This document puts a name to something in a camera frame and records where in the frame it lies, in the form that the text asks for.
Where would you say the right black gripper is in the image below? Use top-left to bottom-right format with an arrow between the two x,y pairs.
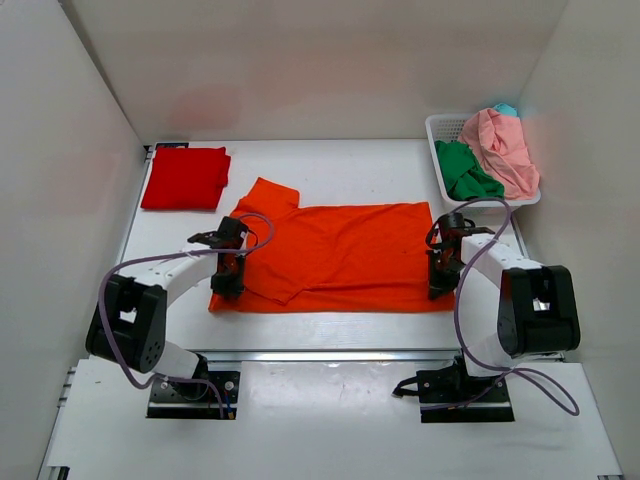
425,249 -> 467,300

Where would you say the orange t shirt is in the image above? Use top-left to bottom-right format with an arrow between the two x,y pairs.
209,178 -> 454,314

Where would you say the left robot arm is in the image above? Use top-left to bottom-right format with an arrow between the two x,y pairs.
85,216 -> 258,401

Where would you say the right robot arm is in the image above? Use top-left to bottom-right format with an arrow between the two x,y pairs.
419,212 -> 581,404

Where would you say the green t shirt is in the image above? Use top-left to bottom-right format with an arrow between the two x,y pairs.
435,140 -> 505,201

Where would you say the folded red t shirt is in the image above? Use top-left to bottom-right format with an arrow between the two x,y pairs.
141,147 -> 231,211

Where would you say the white plastic basket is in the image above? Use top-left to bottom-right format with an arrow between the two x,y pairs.
425,113 -> 543,217

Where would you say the pink t shirt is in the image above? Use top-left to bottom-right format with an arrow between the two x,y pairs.
458,108 -> 540,201

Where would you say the teal cloth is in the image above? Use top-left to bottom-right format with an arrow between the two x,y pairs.
493,103 -> 518,117

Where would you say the aluminium rail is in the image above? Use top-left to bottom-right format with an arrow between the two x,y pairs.
198,349 -> 461,363

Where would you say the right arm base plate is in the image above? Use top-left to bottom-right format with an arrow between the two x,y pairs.
392,355 -> 515,424

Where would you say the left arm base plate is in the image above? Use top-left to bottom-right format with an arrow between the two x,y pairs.
146,363 -> 241,421

